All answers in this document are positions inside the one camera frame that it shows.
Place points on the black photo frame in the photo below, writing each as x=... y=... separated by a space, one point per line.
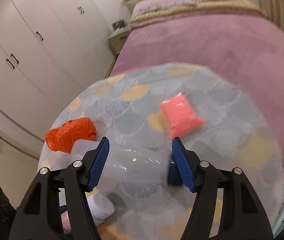
x=118 y=25

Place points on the white tissue roll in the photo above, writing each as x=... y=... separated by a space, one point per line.
x=101 y=207

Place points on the white wardrobe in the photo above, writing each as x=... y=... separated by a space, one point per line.
x=50 y=51

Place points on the pink plastic packet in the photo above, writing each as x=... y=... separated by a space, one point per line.
x=180 y=116

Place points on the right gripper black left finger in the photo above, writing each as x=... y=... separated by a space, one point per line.
x=39 y=216

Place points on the scale pattern tablecloth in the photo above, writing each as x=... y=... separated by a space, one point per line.
x=126 y=109

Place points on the orange plastic bag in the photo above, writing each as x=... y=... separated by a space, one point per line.
x=64 y=137

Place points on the purple pillow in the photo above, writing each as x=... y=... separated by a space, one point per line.
x=152 y=5

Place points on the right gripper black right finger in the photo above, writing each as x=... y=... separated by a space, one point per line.
x=243 y=215

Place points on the beige bedside table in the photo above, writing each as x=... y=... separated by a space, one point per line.
x=117 y=39

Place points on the clear plastic bottle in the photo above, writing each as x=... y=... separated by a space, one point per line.
x=136 y=165

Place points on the bed with purple blanket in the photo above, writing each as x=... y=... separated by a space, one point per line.
x=233 y=38

